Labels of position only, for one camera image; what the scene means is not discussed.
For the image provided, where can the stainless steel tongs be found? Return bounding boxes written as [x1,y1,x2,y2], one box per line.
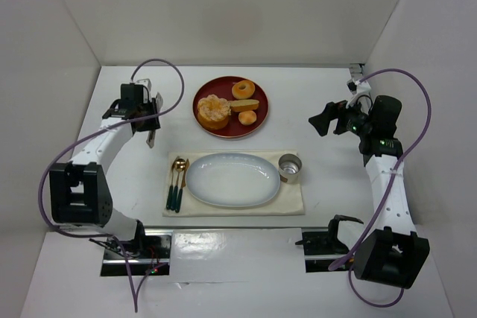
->
[146,92,163,148]

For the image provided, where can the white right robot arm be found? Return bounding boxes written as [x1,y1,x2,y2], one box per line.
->
[309,95,430,289]

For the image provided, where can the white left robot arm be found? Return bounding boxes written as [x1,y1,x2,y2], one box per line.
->
[49,79,163,253]

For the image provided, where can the sliced bread loaf piece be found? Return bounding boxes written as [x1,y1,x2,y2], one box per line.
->
[230,99,260,112]

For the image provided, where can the steel cup with cork base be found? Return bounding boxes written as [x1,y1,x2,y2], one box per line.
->
[278,153,303,184]

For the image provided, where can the small round bun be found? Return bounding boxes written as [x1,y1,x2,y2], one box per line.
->
[238,110,257,126]

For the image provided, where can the sugared twisted donut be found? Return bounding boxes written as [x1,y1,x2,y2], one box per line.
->
[198,95,231,121]

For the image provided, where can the orange round cake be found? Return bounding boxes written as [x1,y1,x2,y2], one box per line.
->
[197,110,230,131]

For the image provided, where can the dark red round tray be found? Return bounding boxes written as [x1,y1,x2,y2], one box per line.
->
[192,76,269,139]

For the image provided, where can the pale blue oval plate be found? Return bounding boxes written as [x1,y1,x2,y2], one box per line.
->
[186,153,280,209]

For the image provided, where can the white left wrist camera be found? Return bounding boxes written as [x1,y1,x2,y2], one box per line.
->
[136,78,152,92]

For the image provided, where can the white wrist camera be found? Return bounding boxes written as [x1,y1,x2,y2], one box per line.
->
[347,79,371,95]
[136,78,152,92]

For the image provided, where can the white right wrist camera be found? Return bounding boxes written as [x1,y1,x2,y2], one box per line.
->
[347,79,371,95]

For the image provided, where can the gold spoon green handle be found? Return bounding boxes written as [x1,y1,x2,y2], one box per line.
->
[171,158,186,211]

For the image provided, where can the plain ring donut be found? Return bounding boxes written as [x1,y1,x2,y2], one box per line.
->
[232,80,256,100]

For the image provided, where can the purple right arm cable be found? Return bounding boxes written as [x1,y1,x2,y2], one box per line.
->
[327,68,432,308]

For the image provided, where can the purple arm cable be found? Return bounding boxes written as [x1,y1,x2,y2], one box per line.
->
[39,58,186,313]
[327,68,432,308]

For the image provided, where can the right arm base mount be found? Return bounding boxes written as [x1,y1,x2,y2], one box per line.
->
[295,230,349,273]

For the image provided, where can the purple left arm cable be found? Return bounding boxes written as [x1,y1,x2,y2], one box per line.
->
[39,58,186,313]

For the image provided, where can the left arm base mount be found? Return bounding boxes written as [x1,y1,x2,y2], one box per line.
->
[90,230,172,277]

